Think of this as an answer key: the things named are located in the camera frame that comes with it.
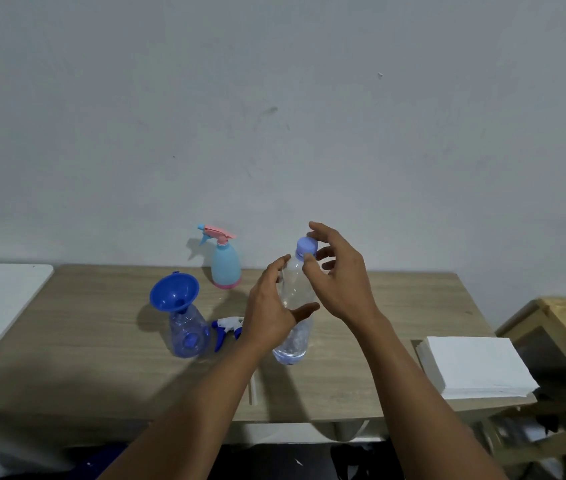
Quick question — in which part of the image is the person's right hand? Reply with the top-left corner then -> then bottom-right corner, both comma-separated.
302,221 -> 384,331

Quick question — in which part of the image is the person's left hand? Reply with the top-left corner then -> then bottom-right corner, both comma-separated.
240,254 -> 322,355

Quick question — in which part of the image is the white blue spray head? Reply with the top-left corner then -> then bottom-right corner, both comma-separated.
211,316 -> 259,407

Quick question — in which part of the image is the clear plastic water bottle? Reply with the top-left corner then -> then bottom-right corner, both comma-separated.
271,254 -> 316,367

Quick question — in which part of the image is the blue bottle cap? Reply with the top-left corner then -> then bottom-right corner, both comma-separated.
295,237 -> 320,261

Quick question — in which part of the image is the light blue pink spray bottle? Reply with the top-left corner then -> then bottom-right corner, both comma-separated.
211,243 -> 243,290

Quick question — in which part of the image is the transparent blue spray bottle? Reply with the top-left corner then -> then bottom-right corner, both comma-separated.
169,302 -> 211,359

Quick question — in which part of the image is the pink spray head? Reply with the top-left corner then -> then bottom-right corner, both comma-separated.
196,224 -> 237,247

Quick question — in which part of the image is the blue plastic funnel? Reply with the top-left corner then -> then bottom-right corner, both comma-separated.
149,271 -> 201,314

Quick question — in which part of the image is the person's right forearm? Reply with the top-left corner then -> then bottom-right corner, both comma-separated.
358,317 -> 509,480

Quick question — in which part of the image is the person's left forearm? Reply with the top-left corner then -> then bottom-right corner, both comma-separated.
97,342 -> 266,480

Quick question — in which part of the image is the white tissue stack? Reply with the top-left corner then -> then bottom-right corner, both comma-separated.
415,336 -> 540,401

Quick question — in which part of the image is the black trash bag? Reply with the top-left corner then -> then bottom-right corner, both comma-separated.
330,442 -> 404,480

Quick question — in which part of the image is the wooden table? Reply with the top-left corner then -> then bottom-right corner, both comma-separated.
0,264 -> 539,425

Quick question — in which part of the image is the wooden stool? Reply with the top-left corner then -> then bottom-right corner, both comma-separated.
495,297 -> 566,465

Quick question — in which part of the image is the blue plastic bucket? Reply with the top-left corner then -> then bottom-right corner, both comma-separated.
70,442 -> 129,480

